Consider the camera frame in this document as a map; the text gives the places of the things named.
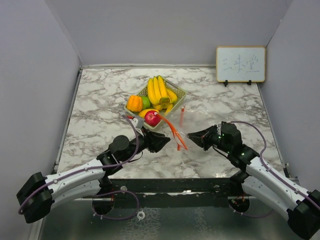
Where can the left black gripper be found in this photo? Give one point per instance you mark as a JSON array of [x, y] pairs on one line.
[[154, 142]]

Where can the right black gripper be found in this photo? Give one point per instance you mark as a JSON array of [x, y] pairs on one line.
[[196, 137]]

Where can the clear zip bag red zipper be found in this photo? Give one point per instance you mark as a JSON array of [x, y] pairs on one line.
[[176, 135]]

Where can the red apple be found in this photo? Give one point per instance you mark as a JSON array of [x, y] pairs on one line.
[[152, 118]]

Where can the yellow banana bunch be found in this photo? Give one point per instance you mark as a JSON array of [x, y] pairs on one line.
[[160, 96]]

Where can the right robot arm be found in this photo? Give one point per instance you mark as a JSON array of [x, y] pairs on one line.
[[299, 206]]

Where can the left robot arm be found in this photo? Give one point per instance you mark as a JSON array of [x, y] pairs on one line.
[[41, 193]]

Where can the yellow mango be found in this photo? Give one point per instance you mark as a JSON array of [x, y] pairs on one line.
[[145, 111]]

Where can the green lime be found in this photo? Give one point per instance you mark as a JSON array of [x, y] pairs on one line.
[[145, 102]]

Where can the orange bell pepper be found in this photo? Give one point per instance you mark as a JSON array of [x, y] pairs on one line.
[[134, 103]]

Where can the green plastic basket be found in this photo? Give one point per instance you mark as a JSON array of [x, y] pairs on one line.
[[181, 93]]

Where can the small whiteboard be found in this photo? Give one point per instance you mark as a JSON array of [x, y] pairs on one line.
[[241, 64]]

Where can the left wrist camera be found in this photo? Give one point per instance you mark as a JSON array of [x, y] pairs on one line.
[[137, 121]]

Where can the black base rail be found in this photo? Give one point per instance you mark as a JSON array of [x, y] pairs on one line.
[[178, 192]]

